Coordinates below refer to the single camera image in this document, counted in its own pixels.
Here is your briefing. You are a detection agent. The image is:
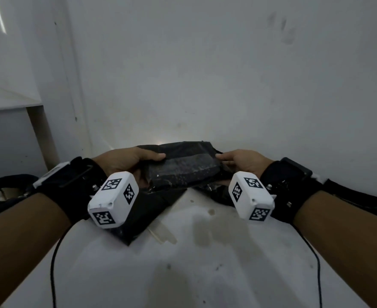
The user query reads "person's left hand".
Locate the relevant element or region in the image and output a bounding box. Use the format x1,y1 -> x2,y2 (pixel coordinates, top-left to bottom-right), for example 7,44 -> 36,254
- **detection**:
92,146 -> 167,188

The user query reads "person's right hand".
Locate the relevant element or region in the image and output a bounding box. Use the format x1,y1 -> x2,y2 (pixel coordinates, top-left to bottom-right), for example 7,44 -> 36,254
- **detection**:
215,149 -> 274,187

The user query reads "taped parcel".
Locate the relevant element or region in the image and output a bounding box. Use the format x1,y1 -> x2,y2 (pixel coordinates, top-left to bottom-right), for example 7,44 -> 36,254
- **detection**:
136,141 -> 235,191
106,186 -> 189,246

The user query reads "row of black plastic packets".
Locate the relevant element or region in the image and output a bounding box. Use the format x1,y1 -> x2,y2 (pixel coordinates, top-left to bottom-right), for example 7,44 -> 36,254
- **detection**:
194,178 -> 377,222

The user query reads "person's right forearm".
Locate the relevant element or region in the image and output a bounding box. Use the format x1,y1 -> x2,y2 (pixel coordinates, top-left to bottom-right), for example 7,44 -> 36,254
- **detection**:
292,190 -> 377,308

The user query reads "person's left forearm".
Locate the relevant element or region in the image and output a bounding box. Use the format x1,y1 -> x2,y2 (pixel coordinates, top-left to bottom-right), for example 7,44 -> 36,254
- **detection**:
0,192 -> 72,308

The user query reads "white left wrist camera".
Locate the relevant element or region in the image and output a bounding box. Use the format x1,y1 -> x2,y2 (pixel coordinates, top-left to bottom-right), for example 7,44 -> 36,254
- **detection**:
87,171 -> 140,229

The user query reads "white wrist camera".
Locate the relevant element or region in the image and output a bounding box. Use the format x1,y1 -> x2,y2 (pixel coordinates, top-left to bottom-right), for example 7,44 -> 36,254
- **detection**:
87,171 -> 140,229
228,171 -> 276,222

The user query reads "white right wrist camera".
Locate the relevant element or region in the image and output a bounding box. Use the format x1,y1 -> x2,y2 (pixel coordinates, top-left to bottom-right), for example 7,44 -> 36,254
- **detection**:
228,171 -> 276,222

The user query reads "black right camera cable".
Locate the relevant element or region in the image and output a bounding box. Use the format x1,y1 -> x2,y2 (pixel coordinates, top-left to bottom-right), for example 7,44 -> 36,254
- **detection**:
292,222 -> 323,308

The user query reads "black camera cable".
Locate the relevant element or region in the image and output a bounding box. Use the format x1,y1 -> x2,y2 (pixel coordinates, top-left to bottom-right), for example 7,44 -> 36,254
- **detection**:
49,221 -> 72,308
292,222 -> 323,308

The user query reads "black left camera cable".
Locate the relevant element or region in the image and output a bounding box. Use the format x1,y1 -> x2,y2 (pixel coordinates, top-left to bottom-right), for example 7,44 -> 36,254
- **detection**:
49,221 -> 72,308

